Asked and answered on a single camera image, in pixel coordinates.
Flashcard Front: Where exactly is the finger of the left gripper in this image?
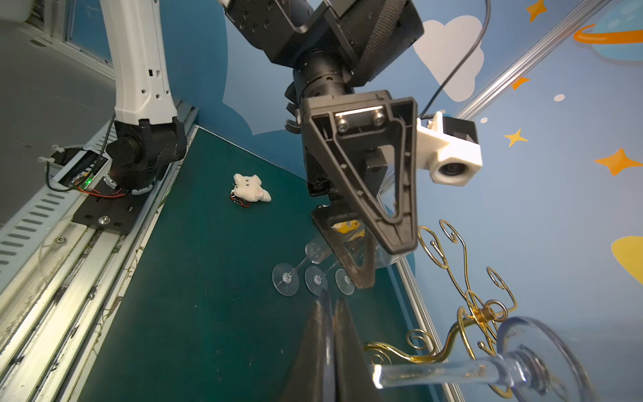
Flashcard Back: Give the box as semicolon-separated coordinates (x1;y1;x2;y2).
300;90;418;254
311;201;376;289

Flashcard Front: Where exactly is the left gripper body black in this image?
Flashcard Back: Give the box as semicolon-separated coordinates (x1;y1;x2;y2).
283;79;418;199

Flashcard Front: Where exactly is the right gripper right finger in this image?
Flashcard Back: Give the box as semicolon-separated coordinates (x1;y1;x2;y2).
334;299;383;401

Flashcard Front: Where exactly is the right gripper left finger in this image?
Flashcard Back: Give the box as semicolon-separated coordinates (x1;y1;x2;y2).
279;298;334;401

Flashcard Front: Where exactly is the wine glass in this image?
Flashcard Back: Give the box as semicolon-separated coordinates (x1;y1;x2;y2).
368;318;599;401
305;262;337;296
271;239;332;296
335;246;364;296

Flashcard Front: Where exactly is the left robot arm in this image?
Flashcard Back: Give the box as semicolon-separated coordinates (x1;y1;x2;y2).
100;1;424;288

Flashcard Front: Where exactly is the yellow black work glove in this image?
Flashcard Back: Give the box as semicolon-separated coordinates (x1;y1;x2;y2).
333;220;364;239

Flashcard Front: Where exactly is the white plush toy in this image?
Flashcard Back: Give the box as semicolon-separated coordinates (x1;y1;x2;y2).
230;174;272;208

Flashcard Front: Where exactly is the left circuit board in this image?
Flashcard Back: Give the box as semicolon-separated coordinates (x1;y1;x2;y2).
38;145;108;193

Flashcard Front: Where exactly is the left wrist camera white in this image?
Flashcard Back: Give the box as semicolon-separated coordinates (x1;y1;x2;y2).
415;112;483;187

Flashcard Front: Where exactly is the aluminium frame back bar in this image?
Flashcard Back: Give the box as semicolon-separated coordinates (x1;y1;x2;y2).
396;257;465;402

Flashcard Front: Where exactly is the aluminium frame left post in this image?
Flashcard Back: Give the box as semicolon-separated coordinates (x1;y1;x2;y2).
378;0;611;194

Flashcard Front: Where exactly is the gold wire glass rack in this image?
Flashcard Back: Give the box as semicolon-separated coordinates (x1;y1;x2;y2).
363;218;518;400

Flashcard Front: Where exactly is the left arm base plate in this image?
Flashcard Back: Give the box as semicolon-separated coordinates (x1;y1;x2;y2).
71;179;153;235

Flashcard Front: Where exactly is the aluminium rail base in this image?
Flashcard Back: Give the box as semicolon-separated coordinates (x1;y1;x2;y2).
1;162;181;401

